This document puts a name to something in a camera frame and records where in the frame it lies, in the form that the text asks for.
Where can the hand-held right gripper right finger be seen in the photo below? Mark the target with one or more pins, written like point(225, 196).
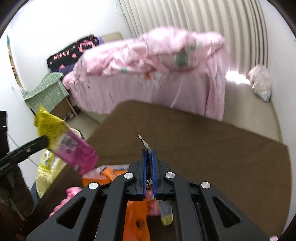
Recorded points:
point(155, 178)

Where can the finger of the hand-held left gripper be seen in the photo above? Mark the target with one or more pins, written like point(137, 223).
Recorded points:
point(23, 151)

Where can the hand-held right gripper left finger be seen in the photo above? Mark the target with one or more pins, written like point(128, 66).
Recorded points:
point(144, 178)

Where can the silver foil wrapper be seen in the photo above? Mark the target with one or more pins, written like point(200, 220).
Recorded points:
point(146, 146)

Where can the yellow black snack packet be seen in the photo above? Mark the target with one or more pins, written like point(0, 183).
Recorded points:
point(49, 127)

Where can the orange snack packet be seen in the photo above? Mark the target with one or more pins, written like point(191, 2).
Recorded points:
point(136, 220)

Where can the magenta snack packet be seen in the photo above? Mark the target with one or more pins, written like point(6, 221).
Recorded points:
point(78, 155)

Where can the person's leg in jeans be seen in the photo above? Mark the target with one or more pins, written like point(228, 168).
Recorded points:
point(35, 192)

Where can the wooden shelf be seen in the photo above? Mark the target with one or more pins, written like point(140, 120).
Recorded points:
point(16, 76)

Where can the green checked cloth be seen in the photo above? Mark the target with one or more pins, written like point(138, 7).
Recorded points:
point(44, 92)

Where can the white sneaker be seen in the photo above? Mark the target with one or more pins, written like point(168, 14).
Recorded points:
point(70, 115)

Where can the wooden bedside table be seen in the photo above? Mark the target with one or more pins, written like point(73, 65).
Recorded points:
point(62, 106)

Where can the pink caterpillar toy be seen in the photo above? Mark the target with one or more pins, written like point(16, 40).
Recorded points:
point(69, 192)

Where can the bed with pink floral sheet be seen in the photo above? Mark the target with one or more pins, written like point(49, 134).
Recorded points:
point(138, 92)

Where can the purple pillow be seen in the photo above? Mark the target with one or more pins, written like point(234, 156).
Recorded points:
point(67, 69)

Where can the black Hello Kitty pillow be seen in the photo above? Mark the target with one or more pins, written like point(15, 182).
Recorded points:
point(67, 54)

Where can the pink floral duvet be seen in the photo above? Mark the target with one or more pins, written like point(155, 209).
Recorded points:
point(150, 53)

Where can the small pink cup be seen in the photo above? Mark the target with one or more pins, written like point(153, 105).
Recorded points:
point(274, 238)

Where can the white plastic bag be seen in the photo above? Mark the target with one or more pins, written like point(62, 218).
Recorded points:
point(260, 83)

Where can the beige headboard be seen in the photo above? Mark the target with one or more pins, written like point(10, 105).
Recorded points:
point(112, 37)

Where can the white pleated curtain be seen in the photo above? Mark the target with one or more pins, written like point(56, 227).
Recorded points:
point(196, 27)

